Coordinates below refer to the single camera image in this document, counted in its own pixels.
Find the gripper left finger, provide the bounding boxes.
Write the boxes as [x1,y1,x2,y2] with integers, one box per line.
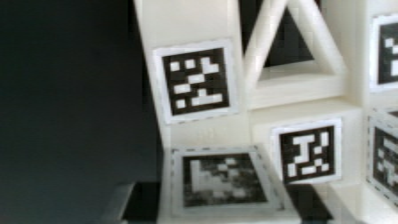
[104,182,161,224]

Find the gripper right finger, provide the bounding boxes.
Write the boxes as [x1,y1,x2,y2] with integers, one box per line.
[287,184,335,224]

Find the white tagged cube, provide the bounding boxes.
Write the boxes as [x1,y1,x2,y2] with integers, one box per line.
[367,108,398,208]
[157,145,301,224]

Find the white chair seat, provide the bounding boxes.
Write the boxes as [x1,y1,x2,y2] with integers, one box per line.
[251,98,363,184]

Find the white chair back frame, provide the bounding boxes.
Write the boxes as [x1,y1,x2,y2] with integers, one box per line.
[134,0,398,224]

